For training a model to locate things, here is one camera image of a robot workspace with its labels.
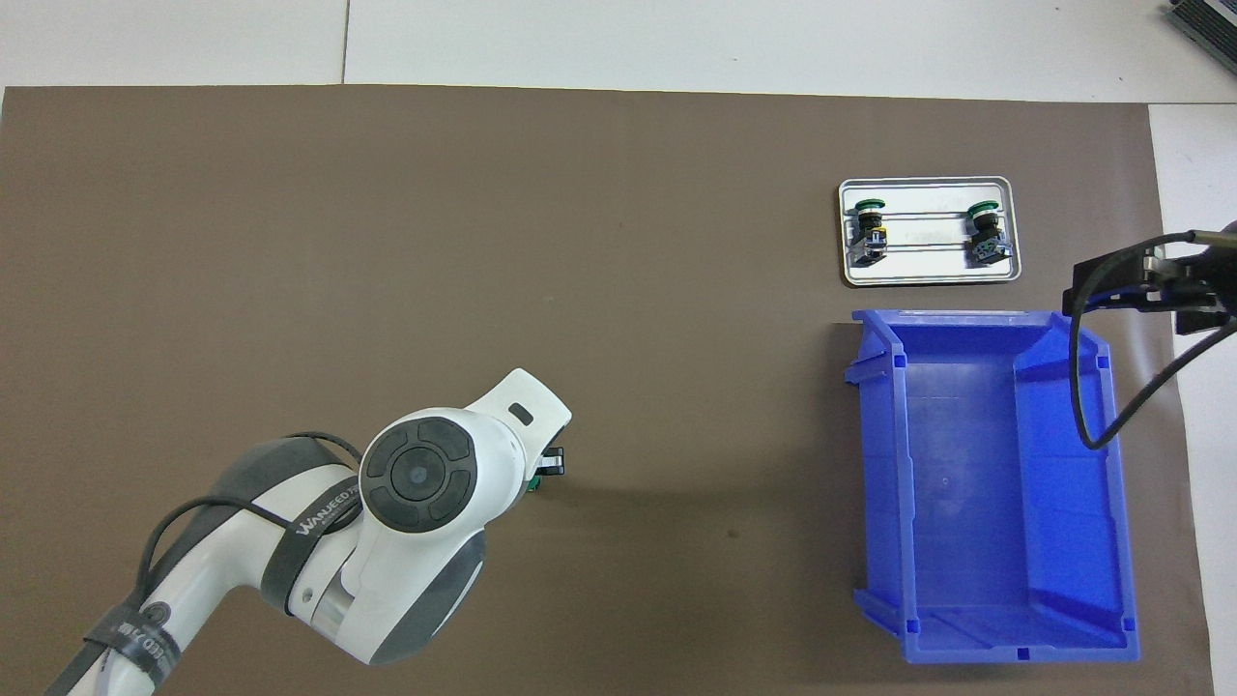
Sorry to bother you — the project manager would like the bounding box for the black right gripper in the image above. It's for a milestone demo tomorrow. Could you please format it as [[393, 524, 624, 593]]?
[[1063, 218, 1237, 336]]

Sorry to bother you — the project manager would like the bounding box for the brown paper table mat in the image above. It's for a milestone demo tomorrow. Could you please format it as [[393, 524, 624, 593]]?
[[0, 85, 1217, 696]]

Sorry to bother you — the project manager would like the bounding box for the silver metal tray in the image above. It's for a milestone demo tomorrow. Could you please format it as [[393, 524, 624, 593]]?
[[838, 177, 1023, 287]]

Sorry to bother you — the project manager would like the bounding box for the grey ribbed device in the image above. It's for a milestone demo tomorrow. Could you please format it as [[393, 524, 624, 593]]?
[[1165, 0, 1237, 71]]

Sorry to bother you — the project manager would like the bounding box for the blue plastic storage bin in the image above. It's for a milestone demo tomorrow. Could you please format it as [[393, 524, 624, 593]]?
[[844, 308, 1141, 665]]

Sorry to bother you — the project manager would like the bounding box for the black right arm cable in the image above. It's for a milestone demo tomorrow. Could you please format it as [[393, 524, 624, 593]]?
[[1067, 230, 1237, 451]]

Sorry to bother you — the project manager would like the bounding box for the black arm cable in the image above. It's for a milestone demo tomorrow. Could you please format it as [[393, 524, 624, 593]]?
[[135, 430, 368, 620], [1067, 230, 1237, 451]]

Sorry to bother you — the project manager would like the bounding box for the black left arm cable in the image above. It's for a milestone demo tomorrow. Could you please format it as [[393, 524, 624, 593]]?
[[135, 430, 368, 620]]

